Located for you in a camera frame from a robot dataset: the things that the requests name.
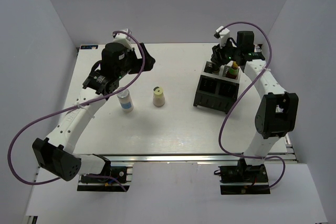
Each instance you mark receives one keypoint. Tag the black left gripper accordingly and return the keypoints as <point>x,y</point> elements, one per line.
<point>137,62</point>

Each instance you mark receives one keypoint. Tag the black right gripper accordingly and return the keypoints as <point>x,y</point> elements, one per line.
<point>217,57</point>

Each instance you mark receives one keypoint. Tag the black-capped spice bottle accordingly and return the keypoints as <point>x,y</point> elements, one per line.
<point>208,69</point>
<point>215,71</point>

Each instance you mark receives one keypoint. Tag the yellow-capped red sauce bottle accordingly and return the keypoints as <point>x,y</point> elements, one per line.
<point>232,73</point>

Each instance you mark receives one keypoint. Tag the cream-lidded seasoning shaker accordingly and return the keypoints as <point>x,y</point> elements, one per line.
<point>158,96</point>

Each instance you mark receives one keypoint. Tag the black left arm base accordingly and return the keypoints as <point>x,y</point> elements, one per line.
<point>105,178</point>

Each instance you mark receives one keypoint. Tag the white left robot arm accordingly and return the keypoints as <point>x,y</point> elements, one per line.
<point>55,153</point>

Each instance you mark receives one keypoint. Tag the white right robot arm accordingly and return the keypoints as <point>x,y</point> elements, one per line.
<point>277,111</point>

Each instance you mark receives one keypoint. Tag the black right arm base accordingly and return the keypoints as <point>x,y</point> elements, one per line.
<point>233,181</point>

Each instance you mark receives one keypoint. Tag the black condiment organizer rack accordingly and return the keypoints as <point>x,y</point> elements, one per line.
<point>217,92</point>

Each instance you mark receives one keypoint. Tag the blue-labelled white granule jar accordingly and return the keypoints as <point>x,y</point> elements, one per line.
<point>125,100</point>

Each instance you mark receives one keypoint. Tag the blue label sticker left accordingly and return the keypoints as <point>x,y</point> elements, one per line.
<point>88,47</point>

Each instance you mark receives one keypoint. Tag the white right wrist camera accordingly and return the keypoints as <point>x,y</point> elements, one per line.
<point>222,34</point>

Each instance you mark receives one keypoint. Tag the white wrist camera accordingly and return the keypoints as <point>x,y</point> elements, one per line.
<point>123,39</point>
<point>222,34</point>

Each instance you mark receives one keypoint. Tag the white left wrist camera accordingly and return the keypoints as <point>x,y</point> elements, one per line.
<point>123,39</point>

